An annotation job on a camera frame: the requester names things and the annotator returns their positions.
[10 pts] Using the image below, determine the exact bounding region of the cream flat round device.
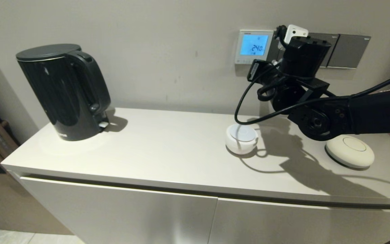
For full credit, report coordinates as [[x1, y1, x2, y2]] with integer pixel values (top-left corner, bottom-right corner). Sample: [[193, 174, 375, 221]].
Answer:
[[325, 134, 375, 169]]

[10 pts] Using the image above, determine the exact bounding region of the small white round speaker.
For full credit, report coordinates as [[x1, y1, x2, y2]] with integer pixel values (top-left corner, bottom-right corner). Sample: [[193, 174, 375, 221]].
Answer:
[[225, 123, 259, 155]]

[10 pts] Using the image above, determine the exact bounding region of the grey triple wall switch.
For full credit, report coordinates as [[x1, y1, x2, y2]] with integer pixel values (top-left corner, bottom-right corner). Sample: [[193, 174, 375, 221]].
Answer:
[[272, 32, 287, 65]]

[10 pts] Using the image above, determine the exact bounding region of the black electric kettle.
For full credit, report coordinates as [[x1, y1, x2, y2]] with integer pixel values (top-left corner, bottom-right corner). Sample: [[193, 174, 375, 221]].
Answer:
[[16, 43, 111, 142]]

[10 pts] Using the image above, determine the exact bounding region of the white wall thermostat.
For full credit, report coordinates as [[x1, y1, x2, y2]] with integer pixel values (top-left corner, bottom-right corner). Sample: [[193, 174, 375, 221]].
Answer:
[[235, 29, 274, 65]]

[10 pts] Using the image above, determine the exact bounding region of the light grey sideboard cabinet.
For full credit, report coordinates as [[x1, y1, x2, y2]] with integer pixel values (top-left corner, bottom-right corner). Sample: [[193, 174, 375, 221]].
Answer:
[[1, 108, 390, 244]]

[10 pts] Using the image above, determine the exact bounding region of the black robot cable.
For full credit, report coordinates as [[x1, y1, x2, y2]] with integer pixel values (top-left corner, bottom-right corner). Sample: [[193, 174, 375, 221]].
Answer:
[[234, 69, 390, 126]]

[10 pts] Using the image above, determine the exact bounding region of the black connector box with label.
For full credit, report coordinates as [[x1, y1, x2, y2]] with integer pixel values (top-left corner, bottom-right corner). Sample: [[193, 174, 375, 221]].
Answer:
[[247, 59, 270, 82]]

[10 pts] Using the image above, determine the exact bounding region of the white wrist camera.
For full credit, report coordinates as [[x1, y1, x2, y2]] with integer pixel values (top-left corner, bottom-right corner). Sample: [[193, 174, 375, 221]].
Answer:
[[283, 24, 309, 44]]

